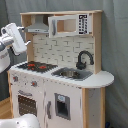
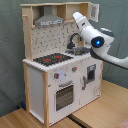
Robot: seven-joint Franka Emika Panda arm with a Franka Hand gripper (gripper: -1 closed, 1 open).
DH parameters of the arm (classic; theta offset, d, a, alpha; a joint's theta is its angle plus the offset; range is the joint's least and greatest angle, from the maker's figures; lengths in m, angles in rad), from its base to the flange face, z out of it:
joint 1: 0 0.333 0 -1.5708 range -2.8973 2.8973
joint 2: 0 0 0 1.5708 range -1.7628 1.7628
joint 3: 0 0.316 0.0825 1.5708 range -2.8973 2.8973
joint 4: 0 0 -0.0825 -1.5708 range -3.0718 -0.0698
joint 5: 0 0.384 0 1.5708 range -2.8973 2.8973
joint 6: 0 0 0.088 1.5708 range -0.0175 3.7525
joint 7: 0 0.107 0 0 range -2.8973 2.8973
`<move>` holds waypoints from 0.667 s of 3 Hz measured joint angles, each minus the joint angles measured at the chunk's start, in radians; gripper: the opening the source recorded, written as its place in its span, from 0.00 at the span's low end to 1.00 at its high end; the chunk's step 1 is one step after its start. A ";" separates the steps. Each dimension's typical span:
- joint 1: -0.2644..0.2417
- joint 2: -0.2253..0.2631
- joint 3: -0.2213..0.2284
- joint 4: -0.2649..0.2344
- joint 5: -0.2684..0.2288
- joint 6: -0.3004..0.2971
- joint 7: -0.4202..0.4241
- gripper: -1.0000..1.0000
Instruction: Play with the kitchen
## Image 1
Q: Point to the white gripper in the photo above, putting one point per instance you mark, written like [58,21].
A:
[11,36]

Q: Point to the white toy microwave door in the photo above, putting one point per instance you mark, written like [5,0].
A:
[62,26]

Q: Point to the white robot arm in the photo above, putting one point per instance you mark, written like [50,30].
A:
[4,57]

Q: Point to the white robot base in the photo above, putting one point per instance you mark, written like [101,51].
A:
[25,121]

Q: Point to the wooden toy kitchen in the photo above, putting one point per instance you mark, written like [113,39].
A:
[81,51]

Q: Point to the grey range hood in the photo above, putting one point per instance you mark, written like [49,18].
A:
[38,26]

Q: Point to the black toy stovetop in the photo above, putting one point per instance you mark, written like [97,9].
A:
[37,66]

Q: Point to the red left stove knob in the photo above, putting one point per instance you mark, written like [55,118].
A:
[15,78]

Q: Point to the red stove knob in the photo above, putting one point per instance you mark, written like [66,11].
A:
[34,83]
[15,78]

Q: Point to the red right stove knob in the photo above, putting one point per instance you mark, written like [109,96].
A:
[34,83]

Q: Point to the toy oven door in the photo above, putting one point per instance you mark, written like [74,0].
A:
[26,103]

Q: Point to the grey toy sink basin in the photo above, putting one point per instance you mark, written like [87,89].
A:
[71,73]

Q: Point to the grey ice dispenser panel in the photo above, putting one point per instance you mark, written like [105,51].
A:
[62,106]

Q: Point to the grey fridge door handle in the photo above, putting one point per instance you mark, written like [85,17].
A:
[49,109]

